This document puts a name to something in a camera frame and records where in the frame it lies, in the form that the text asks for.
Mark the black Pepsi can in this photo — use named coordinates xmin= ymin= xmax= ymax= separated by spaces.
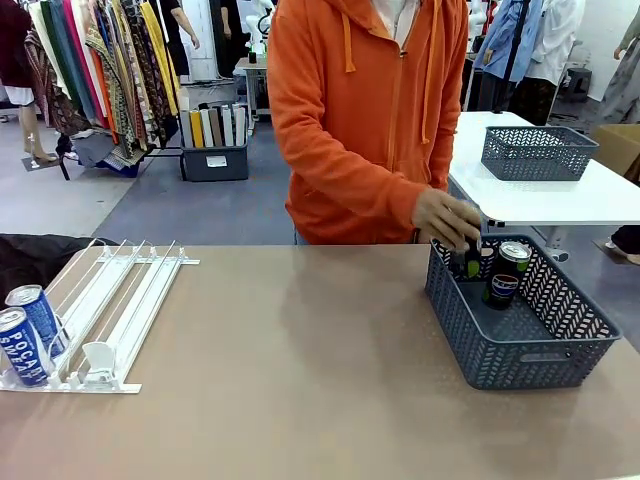
xmin=481 ymin=240 xmax=532 ymax=311
xmin=451 ymin=238 xmax=484 ymax=281

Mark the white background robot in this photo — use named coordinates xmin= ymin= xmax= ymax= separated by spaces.
xmin=244 ymin=0 xmax=276 ymax=56

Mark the white dispenser pusher paddle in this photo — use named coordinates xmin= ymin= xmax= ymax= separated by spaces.
xmin=81 ymin=341 xmax=120 ymax=386

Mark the black plastic stool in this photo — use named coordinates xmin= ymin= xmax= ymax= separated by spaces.
xmin=567 ymin=67 xmax=594 ymax=105

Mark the grey background work table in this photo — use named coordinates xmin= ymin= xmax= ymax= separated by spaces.
xmin=234 ymin=57 xmax=271 ymax=121

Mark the light grey fabric board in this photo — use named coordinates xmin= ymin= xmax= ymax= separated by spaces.
xmin=220 ymin=105 xmax=235 ymax=148

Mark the rack of colourful patterned garments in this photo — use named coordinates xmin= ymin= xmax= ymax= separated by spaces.
xmin=27 ymin=0 xmax=181 ymax=176

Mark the mannequin in maroon top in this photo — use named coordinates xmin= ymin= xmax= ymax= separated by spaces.
xmin=0 ymin=0 xmax=59 ymax=169

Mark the grey folded fabric pile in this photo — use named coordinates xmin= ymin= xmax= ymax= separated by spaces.
xmin=74 ymin=129 xmax=146 ymax=179

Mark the dark grey storage bin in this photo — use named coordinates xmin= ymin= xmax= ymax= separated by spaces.
xmin=179 ymin=142 xmax=250 ymax=183

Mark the black fabric heap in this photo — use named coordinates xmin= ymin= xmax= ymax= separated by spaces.
xmin=0 ymin=233 xmax=120 ymax=297

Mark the blue Pocari Sweat can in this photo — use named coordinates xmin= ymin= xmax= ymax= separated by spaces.
xmin=0 ymin=306 xmax=57 ymax=389
xmin=4 ymin=283 xmax=69 ymax=360

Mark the white fabric board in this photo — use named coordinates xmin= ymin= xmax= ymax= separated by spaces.
xmin=232 ymin=104 xmax=248 ymax=147

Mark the cream fabric board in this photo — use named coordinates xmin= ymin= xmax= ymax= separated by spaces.
xmin=199 ymin=108 xmax=215 ymax=149

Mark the white side table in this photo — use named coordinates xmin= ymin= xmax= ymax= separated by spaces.
xmin=447 ymin=110 xmax=640 ymax=264

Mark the mannequin in white shirt dark skirt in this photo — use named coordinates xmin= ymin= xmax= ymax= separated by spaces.
xmin=509 ymin=0 xmax=585 ymax=126

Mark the grey plastic woven basket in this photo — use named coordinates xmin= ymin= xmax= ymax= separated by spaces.
xmin=480 ymin=125 xmax=600 ymax=182
xmin=424 ymin=233 xmax=624 ymax=391

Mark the person in orange hoodie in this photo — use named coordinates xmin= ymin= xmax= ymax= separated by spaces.
xmin=266 ymin=0 xmax=471 ymax=246

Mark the white can dispenser rack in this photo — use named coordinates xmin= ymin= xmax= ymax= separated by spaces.
xmin=0 ymin=238 xmax=201 ymax=395

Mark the brown fabric board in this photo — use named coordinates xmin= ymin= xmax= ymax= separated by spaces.
xmin=208 ymin=107 xmax=224 ymax=148

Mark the brown cardboard box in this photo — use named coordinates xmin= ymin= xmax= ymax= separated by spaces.
xmin=591 ymin=123 xmax=640 ymax=176

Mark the yellow fabric board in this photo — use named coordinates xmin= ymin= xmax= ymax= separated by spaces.
xmin=189 ymin=109 xmax=205 ymax=149

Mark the mannequin in grey dress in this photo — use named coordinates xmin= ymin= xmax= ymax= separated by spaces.
xmin=599 ymin=22 xmax=640 ymax=125

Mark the person's right hand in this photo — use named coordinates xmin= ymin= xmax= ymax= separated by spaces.
xmin=411 ymin=188 xmax=484 ymax=252

